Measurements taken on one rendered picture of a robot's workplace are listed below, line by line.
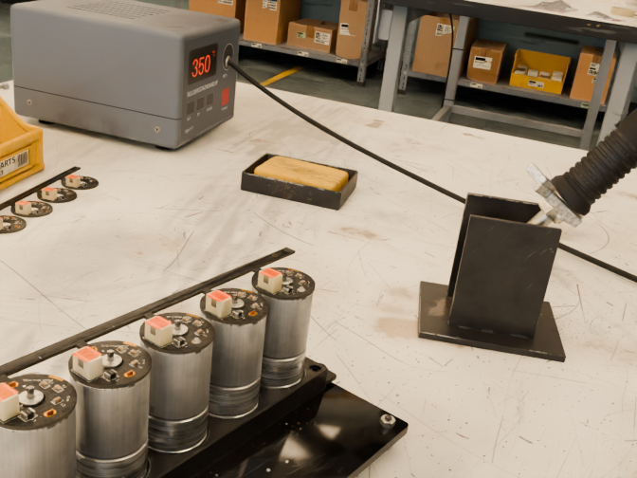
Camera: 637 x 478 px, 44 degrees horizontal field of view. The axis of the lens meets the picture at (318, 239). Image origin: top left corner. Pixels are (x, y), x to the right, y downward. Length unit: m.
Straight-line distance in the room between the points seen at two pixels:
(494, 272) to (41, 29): 0.41
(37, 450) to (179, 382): 0.05
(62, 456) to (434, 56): 4.19
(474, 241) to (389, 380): 0.08
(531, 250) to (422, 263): 0.11
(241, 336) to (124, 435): 0.05
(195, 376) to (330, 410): 0.08
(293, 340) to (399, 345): 0.10
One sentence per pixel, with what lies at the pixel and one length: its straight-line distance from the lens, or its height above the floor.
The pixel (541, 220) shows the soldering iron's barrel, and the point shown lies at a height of 0.81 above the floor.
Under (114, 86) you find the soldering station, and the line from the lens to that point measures 0.64.
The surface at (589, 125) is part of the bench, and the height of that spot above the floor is 0.20.
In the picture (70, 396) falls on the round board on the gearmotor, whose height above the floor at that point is 0.81.
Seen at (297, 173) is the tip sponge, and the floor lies 0.76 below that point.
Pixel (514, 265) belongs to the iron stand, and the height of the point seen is 0.79.
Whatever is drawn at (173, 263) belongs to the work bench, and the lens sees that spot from 0.45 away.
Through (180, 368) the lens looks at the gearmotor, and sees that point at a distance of 0.26.
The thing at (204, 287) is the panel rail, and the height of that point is 0.81.
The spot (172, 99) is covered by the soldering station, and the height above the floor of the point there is 0.80.
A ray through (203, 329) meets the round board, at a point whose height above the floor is 0.81.
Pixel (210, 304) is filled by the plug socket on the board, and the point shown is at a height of 0.82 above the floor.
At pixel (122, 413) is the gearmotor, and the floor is 0.80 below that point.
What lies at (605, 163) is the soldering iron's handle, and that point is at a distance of 0.40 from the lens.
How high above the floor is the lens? 0.95
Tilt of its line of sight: 24 degrees down
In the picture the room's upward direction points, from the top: 7 degrees clockwise
